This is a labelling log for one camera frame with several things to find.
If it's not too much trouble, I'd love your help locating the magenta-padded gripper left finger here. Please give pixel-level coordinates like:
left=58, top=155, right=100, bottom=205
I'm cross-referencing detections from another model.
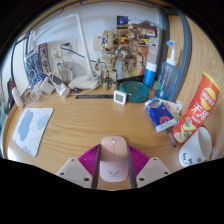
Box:
left=55, top=143, right=102, bottom=190

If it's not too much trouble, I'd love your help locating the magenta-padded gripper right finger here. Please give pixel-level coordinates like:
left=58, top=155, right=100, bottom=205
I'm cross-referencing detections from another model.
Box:
left=125, top=143, right=172, bottom=189

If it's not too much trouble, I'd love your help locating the pink computer mouse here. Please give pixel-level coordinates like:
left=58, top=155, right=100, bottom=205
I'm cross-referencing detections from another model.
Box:
left=99, top=135, right=129, bottom=183

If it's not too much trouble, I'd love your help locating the white cloud-print mouse pad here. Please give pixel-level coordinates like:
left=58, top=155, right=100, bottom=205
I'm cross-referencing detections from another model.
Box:
left=12, top=107, right=54, bottom=158

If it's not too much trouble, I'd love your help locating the dark pen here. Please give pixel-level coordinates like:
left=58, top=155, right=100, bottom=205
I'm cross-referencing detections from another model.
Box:
left=165, top=128, right=178, bottom=148

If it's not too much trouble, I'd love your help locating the blue tissue pack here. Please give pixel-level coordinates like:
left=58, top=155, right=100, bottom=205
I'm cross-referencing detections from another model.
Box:
left=144, top=97, right=178, bottom=133

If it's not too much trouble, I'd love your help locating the white mug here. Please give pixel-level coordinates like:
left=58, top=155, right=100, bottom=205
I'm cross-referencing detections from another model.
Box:
left=178, top=125, right=213, bottom=168

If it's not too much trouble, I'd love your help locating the black ruler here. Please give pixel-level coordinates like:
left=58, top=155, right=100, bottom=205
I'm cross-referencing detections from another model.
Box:
left=74, top=94, right=115, bottom=100

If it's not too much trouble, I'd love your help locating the small white desk clock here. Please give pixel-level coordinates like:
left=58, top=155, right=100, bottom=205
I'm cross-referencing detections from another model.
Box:
left=113, top=89, right=128, bottom=106

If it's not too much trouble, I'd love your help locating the teal round tin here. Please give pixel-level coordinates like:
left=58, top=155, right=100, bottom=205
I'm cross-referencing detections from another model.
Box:
left=118, top=80, right=151, bottom=104

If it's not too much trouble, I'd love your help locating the white power strip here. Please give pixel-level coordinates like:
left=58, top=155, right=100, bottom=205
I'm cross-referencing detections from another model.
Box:
left=53, top=82, right=71, bottom=98

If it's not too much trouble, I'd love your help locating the red chips can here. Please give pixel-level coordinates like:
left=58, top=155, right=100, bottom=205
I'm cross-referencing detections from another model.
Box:
left=171, top=71, right=221, bottom=145

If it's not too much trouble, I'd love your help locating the white desk lamp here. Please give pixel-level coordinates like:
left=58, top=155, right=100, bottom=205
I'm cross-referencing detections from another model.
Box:
left=31, top=12, right=101, bottom=91

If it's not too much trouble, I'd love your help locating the blue spray bottle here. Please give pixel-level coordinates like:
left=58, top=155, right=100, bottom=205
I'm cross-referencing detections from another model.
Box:
left=154, top=39, right=180, bottom=102

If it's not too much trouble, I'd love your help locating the white charger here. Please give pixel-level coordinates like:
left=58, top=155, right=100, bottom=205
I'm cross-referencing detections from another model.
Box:
left=39, top=78, right=56, bottom=95

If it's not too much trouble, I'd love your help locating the steel cup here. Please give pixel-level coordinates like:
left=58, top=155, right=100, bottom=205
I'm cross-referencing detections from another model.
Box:
left=58, top=63, right=73, bottom=84

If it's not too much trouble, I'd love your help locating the black bag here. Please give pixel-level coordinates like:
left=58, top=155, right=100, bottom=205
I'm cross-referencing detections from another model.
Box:
left=6, top=78, right=16, bottom=111

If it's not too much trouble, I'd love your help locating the blue robot model kit box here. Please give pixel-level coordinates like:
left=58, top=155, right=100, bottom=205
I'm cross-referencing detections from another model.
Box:
left=23, top=42, right=51, bottom=89

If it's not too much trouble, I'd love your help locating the colourful printed box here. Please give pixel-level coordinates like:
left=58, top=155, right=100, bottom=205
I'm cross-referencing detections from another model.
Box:
left=116, top=14, right=161, bottom=79

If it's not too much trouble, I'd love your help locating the white wall socket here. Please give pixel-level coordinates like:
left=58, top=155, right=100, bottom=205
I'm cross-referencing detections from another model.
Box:
left=49, top=44, right=64, bottom=61

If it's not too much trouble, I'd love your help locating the green plug with cable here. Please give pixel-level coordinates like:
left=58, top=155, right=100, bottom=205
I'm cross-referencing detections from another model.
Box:
left=61, top=40, right=87, bottom=60

